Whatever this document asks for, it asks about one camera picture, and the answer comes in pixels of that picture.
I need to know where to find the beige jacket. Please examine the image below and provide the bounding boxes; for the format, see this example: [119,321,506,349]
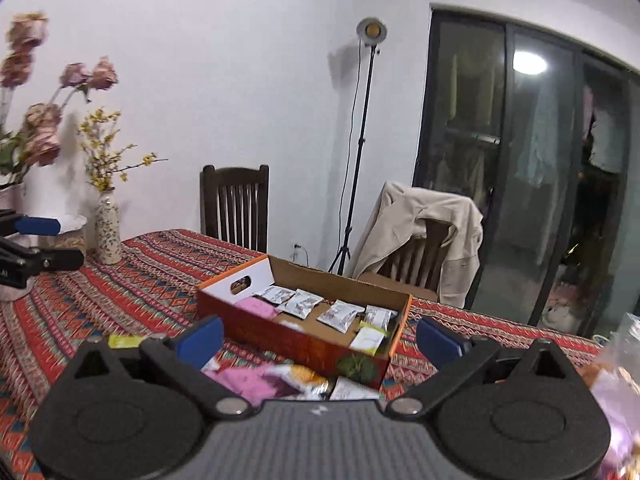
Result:
[351,181,485,310]

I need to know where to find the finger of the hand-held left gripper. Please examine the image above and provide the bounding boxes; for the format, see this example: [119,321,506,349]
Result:
[0,237,85,273]
[0,212,62,237]

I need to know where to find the dark wooden chair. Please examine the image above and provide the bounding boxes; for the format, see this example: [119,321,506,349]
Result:
[200,164,270,253]

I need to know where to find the pale green snack packet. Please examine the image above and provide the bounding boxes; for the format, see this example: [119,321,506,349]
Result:
[348,322,393,353]

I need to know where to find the yellow flower sprigs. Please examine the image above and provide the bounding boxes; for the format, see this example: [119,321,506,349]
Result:
[77,107,168,193]

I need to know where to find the clear plastic bag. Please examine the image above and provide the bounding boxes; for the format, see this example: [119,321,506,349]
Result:
[580,312,640,381]
[590,375,640,476]

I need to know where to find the light blue hanging garment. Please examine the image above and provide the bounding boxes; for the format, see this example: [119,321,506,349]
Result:
[517,85,558,186]

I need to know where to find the pile of snack packets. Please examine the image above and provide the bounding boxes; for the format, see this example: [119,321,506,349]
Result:
[202,357,383,402]

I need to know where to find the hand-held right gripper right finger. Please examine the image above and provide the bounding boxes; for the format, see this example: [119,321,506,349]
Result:
[385,316,591,418]

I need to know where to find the pink snack packet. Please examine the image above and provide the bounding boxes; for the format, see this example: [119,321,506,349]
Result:
[234,296,280,320]

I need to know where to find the small floral vase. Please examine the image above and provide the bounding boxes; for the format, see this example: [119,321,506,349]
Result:
[96,191,123,265]

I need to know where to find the black light stand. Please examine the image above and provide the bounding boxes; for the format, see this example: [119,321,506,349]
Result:
[327,17,388,277]

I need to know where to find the dried pink flowers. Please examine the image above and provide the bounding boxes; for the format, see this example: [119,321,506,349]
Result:
[0,12,120,188]

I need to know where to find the white hanging garment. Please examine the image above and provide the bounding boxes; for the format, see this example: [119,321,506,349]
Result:
[590,105,626,173]

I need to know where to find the brown wooden chair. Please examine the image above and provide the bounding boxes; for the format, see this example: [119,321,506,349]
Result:
[359,220,451,303]

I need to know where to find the clear container with white lid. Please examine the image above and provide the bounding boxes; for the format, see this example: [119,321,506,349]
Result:
[37,214,88,253]

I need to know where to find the sliding glass door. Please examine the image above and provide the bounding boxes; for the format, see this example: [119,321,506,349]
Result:
[412,4,640,338]

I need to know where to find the white snack packet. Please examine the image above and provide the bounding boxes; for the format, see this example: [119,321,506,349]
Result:
[362,305,398,333]
[276,288,326,319]
[254,285,297,306]
[316,299,366,333]

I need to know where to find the orange cardboard box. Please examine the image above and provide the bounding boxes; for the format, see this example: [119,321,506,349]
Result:
[196,254,413,390]

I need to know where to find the white pink bundle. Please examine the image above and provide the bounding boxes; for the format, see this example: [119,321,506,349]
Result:
[542,285,576,331]

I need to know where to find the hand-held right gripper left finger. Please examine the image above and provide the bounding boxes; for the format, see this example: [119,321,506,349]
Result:
[55,315,256,421]

